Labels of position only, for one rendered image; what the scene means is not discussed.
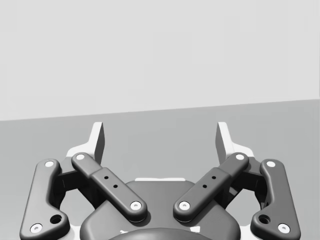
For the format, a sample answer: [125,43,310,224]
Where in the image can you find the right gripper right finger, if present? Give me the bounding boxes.
[172,121,302,240]

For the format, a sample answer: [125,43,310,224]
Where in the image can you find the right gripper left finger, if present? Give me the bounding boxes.
[19,121,149,240]

